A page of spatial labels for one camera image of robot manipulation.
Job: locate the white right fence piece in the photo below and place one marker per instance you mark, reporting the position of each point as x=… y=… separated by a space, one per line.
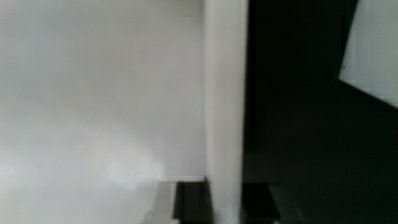
x=371 y=62

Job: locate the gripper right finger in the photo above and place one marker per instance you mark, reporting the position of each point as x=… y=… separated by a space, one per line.
x=269 y=205

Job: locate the white square table top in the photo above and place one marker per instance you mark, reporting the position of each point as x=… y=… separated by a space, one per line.
x=122 y=108

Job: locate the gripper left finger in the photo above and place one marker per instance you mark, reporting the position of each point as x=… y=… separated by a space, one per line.
x=182 y=204

